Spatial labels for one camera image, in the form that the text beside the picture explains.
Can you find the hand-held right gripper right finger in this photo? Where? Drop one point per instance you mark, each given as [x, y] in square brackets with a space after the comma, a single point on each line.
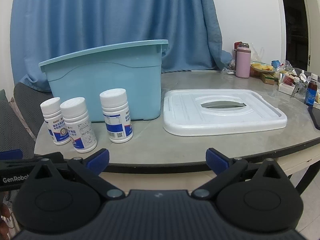
[217, 160]

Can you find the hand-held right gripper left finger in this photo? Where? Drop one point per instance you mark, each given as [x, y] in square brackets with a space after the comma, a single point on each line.
[98, 160]

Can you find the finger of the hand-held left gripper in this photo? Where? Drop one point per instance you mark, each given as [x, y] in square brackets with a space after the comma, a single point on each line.
[30, 161]
[10, 154]

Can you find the white pill bottle blue label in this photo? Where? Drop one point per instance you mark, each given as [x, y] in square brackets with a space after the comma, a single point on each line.
[77, 127]
[116, 120]
[51, 120]

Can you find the white plastic box lid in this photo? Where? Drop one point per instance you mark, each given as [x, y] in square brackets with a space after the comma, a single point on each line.
[225, 120]

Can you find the light blue plastic storage box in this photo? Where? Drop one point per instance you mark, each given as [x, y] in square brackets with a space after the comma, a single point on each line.
[105, 77]

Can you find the grey stone desktop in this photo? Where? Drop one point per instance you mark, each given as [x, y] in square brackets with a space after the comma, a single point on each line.
[150, 147]

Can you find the grey sofa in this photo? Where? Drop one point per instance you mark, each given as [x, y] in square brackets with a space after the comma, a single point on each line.
[22, 112]

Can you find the green cushion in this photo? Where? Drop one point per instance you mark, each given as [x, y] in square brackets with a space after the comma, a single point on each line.
[2, 95]

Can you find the black table leg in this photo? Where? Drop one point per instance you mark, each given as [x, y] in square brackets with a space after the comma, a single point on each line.
[308, 175]

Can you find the clear plastic wrapper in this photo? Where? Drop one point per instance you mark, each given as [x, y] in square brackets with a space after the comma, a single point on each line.
[228, 68]

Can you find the green cardboard box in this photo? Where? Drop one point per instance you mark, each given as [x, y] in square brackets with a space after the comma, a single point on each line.
[268, 79]

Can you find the pink thermos bottle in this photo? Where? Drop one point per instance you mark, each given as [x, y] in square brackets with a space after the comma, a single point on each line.
[243, 65]

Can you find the plate of yellow food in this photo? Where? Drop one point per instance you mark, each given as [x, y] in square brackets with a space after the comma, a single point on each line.
[261, 67]

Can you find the red and white box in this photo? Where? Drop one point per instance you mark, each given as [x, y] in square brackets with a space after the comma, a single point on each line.
[287, 83]

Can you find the black phone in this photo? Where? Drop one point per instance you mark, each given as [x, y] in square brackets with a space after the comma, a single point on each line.
[315, 117]

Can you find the blue drink can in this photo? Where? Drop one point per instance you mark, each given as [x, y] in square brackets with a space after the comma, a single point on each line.
[275, 64]

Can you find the white plastic bag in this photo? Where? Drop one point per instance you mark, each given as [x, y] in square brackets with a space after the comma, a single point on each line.
[257, 53]

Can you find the brown syrup bottle blue label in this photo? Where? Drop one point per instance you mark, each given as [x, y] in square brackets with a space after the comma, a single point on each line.
[310, 92]

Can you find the blue curtain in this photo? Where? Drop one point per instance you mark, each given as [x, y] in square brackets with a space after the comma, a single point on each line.
[100, 12]

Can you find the white door frame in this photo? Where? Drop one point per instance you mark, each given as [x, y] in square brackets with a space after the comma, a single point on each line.
[311, 17]

